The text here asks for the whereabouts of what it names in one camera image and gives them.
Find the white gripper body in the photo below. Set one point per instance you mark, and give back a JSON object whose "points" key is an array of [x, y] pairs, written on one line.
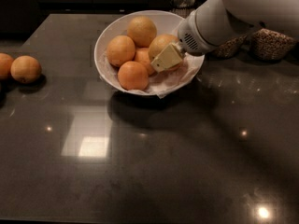
{"points": [[193, 35]]}

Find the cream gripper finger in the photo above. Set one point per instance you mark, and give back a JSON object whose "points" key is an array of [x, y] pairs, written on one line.
{"points": [[172, 55]]}

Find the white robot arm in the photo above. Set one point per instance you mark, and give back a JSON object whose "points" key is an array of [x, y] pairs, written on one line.
{"points": [[217, 21]]}

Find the white bowl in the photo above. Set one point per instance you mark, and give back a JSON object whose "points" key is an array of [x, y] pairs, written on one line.
{"points": [[102, 62]]}

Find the white paper liner in bowl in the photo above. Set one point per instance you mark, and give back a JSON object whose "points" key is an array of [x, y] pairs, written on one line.
{"points": [[171, 81]]}

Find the small centre orange in bowl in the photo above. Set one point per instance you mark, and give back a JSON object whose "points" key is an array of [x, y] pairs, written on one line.
{"points": [[142, 56]]}

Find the middle glass jar with grains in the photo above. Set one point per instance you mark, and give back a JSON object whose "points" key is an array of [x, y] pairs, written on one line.
{"points": [[229, 49]]}

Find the glass jar with grains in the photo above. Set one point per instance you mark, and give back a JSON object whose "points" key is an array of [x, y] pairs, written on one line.
{"points": [[229, 49], [270, 46]]}

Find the right glass jar with grains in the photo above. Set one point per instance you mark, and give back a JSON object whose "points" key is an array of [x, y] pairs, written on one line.
{"points": [[270, 46]]}

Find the orange on table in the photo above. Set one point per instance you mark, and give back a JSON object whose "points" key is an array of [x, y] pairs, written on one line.
{"points": [[26, 69]]}

